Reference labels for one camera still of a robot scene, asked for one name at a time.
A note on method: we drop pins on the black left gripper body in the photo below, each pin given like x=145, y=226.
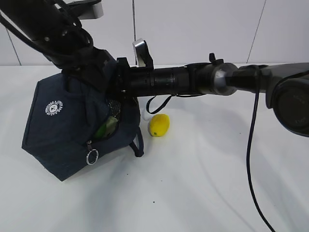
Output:
x=93, y=68

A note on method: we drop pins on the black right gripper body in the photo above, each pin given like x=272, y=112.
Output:
x=126, y=81

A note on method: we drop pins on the yellow lemon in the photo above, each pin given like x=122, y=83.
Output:
x=159, y=125

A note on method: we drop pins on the green cucumber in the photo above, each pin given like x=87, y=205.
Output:
x=105, y=130

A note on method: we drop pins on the navy blue lunch bag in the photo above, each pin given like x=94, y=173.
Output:
x=61, y=125

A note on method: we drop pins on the glass container green lid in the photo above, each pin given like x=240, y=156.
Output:
x=112, y=122

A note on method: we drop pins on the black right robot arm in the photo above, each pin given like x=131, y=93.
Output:
x=285, y=86

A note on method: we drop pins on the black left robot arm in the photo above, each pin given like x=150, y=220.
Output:
x=52, y=28

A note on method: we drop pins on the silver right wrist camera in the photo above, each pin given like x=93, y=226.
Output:
x=142, y=54

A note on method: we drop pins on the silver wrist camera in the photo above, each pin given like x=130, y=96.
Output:
x=87, y=9
x=142, y=54

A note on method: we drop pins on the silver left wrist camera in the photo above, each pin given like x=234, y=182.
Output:
x=87, y=9

